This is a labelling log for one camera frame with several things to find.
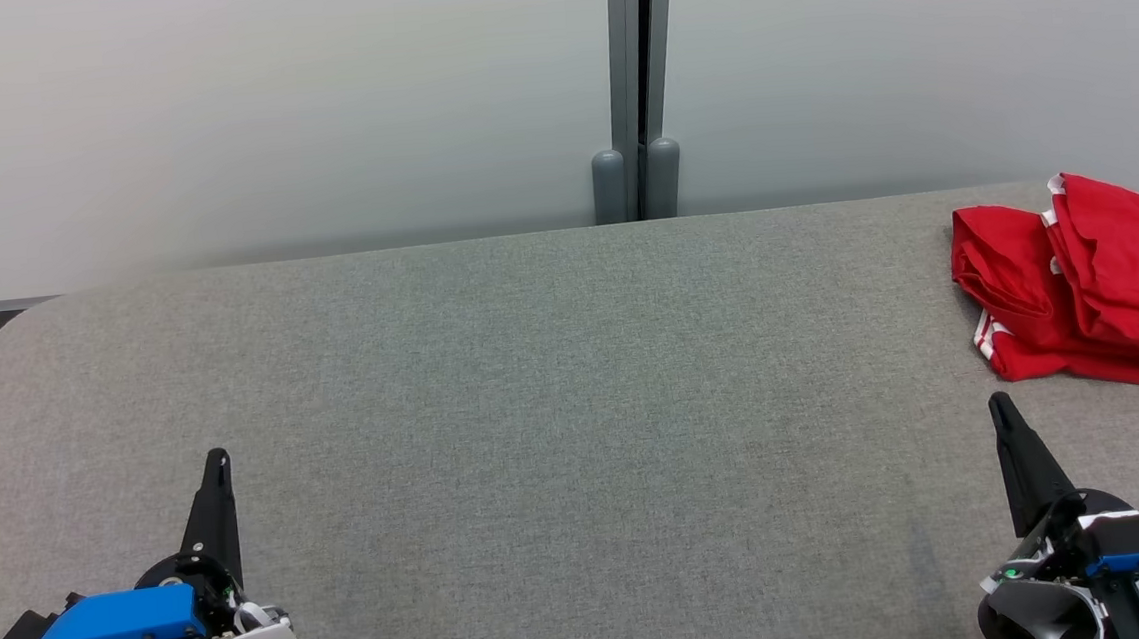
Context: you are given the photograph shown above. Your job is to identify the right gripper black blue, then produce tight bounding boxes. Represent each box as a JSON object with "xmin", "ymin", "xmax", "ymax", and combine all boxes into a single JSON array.
[{"xmin": 976, "ymin": 382, "xmax": 1139, "ymax": 602}]

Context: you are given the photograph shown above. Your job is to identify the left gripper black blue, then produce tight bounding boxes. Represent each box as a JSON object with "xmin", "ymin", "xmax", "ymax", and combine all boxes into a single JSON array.
[{"xmin": 0, "ymin": 446, "xmax": 250, "ymax": 639}]

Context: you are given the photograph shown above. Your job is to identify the red jersey number 23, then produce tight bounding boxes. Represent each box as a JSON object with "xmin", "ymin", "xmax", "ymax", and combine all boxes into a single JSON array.
[{"xmin": 948, "ymin": 194, "xmax": 1139, "ymax": 413}]

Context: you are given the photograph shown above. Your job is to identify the red shorts white trim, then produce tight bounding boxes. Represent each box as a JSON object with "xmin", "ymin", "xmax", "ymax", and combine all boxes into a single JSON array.
[{"xmin": 1039, "ymin": 167, "xmax": 1139, "ymax": 372}]

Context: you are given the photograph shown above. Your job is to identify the grey metal partition post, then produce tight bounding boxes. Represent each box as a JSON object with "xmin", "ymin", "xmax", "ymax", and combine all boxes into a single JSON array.
[{"xmin": 579, "ymin": 0, "xmax": 692, "ymax": 225}]

